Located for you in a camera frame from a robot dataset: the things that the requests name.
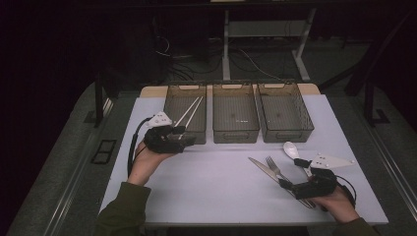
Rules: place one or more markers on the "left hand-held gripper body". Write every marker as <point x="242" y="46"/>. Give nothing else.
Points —
<point x="160" y="141"/>

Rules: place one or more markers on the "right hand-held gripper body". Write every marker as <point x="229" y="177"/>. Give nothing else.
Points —
<point x="318" y="185"/>

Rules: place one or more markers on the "white ceramic spoon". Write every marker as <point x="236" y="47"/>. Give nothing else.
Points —
<point x="291" y="150"/>

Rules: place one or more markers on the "steel fork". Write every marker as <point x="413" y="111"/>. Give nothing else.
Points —
<point x="273" y="166"/>

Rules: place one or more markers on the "steel table knife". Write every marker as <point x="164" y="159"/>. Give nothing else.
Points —
<point x="262" y="166"/>

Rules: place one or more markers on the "brown transparent plastic bin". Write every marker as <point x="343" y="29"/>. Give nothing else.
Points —
<point x="183" y="98"/>
<point x="282" y="113"/>
<point x="235" y="113"/>

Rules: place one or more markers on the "person's left hand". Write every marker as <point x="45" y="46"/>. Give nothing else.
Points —
<point x="142" y="167"/>

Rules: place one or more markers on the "person's right hand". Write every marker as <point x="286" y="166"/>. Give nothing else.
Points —
<point x="341" y="208"/>

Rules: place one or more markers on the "white table mat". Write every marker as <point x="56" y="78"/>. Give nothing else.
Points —
<point x="229" y="193"/>

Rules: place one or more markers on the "black metal stand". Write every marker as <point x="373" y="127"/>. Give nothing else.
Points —
<point x="98" y="101"/>
<point x="369" y="105"/>

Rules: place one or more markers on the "white metal desk frame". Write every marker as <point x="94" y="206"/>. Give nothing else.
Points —
<point x="226" y="59"/>

